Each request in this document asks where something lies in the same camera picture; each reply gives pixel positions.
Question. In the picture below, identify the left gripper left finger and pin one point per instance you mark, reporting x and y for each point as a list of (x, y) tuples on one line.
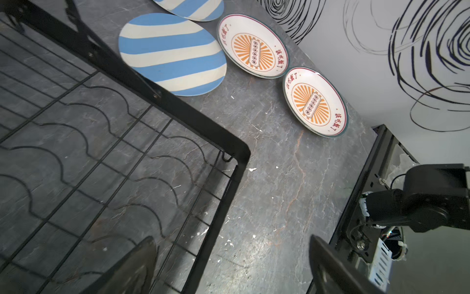
[(133, 274)]

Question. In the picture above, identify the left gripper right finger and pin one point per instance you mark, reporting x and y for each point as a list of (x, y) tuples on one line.
[(333, 274)]

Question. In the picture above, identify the black wire dish rack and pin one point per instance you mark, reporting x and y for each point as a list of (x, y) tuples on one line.
[(94, 159)]

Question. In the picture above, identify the orange sunburst plate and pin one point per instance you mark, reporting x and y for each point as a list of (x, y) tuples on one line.
[(253, 46), (315, 102)]

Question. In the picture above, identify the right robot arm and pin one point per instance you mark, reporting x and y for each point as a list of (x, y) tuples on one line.
[(432, 196)]

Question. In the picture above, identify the near blue striped plate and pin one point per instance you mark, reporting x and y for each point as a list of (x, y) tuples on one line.
[(177, 54)]

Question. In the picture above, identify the blue striped plate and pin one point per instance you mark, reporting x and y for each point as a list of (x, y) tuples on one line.
[(177, 54), (195, 10)]

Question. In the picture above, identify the far blue striped plate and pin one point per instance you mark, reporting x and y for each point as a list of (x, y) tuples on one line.
[(195, 10)]

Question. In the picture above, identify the white slotted cable duct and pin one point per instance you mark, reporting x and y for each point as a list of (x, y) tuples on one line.
[(381, 266)]

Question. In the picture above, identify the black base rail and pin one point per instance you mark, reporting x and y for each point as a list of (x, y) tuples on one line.
[(354, 237)]

